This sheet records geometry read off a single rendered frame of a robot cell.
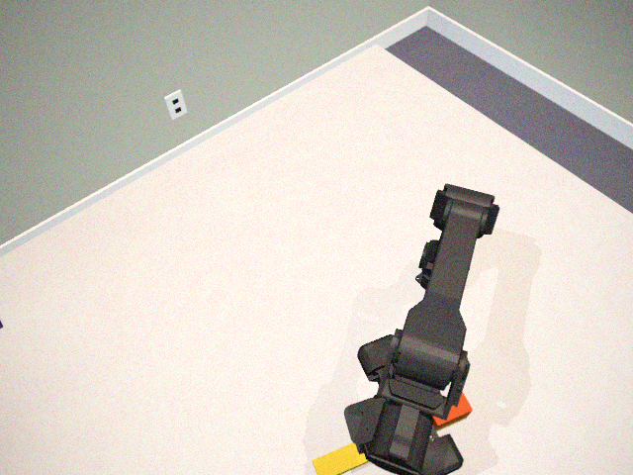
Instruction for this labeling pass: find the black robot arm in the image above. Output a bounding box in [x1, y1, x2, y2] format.
[344, 183, 500, 475]

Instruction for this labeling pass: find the yellow long bar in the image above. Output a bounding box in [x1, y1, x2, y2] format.
[313, 393, 473, 475]

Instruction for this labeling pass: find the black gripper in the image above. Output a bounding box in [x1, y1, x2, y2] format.
[357, 334, 464, 475]

